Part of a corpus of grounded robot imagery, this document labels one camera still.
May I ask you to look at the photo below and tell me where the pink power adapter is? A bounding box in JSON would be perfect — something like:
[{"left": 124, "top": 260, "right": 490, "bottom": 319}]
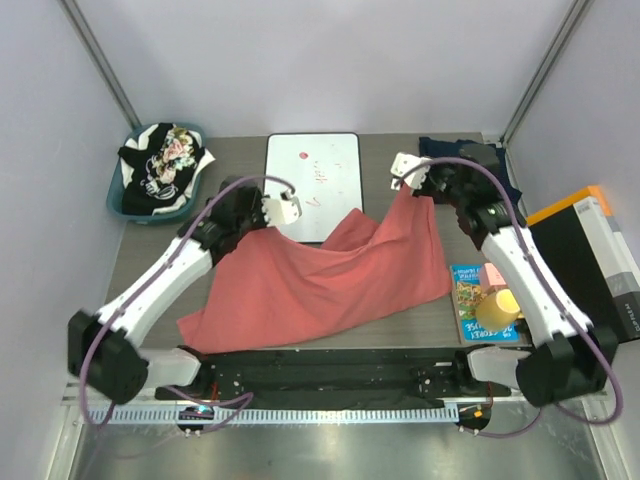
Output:
[{"left": 478, "top": 263, "right": 507, "bottom": 294}]

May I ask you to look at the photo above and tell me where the purple cable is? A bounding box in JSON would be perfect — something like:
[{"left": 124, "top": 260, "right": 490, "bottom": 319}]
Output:
[
  {"left": 399, "top": 157, "right": 625, "bottom": 437},
  {"left": 78, "top": 174, "right": 297, "bottom": 434}
]

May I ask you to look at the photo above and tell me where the blue illustrated book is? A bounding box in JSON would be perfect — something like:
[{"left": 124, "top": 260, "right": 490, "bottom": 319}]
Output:
[{"left": 450, "top": 264, "right": 520, "bottom": 345}]

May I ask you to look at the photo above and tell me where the teal laundry basket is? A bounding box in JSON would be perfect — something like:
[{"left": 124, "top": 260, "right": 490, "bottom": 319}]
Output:
[{"left": 106, "top": 122, "right": 206, "bottom": 225}]

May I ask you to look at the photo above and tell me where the black orange box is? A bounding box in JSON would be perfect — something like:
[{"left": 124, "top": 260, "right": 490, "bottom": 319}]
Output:
[{"left": 527, "top": 185, "right": 639, "bottom": 343}]

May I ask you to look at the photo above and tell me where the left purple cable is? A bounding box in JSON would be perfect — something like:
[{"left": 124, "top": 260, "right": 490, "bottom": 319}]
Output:
[{"left": 78, "top": 174, "right": 297, "bottom": 434}]

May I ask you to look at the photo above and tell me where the red t shirt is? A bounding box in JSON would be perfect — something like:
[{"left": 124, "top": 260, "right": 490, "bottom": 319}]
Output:
[{"left": 177, "top": 187, "right": 451, "bottom": 354}]

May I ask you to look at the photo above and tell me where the aluminium corner post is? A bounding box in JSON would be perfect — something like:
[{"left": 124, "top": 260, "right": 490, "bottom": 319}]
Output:
[
  {"left": 58, "top": 0, "right": 141, "bottom": 129},
  {"left": 500, "top": 0, "right": 593, "bottom": 145}
]

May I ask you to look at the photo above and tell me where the left aluminium corner post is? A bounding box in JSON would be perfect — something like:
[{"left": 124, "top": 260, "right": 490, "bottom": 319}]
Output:
[{"left": 58, "top": 0, "right": 141, "bottom": 129}]

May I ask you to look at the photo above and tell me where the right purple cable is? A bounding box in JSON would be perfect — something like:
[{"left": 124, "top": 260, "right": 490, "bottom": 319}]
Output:
[{"left": 399, "top": 157, "right": 625, "bottom": 437}]

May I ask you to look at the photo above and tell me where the aluminium frame rail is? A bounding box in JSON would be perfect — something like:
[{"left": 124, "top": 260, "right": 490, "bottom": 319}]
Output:
[{"left": 60, "top": 379, "right": 610, "bottom": 426}]

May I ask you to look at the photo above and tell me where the folded navy t shirt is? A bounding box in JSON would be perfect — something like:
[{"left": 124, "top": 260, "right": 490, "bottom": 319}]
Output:
[{"left": 418, "top": 136, "right": 522, "bottom": 204}]

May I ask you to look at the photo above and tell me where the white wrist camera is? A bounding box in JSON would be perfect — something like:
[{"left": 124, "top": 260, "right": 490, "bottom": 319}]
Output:
[
  {"left": 261, "top": 192, "right": 302, "bottom": 227},
  {"left": 390, "top": 152, "right": 432, "bottom": 196}
]

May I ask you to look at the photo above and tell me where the white board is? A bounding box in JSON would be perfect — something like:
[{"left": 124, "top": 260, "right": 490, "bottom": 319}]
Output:
[{"left": 265, "top": 132, "right": 363, "bottom": 243}]

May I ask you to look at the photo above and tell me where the yellow cup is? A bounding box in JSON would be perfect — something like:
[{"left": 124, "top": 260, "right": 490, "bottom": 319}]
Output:
[{"left": 475, "top": 289, "right": 521, "bottom": 331}]

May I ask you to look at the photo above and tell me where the right aluminium corner post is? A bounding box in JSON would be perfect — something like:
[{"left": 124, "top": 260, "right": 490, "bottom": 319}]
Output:
[{"left": 500, "top": 0, "right": 593, "bottom": 145}]

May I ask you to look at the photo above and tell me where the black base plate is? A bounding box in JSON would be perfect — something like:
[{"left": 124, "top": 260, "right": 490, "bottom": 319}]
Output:
[{"left": 183, "top": 347, "right": 512, "bottom": 411}]

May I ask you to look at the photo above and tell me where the black floral t shirt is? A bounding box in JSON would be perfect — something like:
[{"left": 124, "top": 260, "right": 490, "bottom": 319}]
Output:
[{"left": 118, "top": 123, "right": 214, "bottom": 216}]

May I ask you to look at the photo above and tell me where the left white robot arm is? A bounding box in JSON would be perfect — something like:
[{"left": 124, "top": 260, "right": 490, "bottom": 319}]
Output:
[{"left": 67, "top": 176, "right": 265, "bottom": 405}]

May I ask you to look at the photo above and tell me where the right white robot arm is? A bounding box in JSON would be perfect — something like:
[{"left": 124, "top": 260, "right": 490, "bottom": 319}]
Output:
[{"left": 411, "top": 156, "right": 624, "bottom": 422}]

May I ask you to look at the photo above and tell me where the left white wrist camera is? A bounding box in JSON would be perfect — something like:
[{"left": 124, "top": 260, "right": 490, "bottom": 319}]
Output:
[{"left": 261, "top": 192, "right": 302, "bottom": 227}]

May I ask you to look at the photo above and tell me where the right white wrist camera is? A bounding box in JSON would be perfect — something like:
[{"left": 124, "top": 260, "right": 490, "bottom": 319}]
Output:
[{"left": 390, "top": 152, "right": 432, "bottom": 196}]

